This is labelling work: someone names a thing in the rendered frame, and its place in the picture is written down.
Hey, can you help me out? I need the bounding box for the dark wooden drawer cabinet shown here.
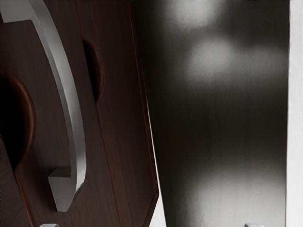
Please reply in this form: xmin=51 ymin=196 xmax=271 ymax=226
xmin=0 ymin=0 xmax=160 ymax=227

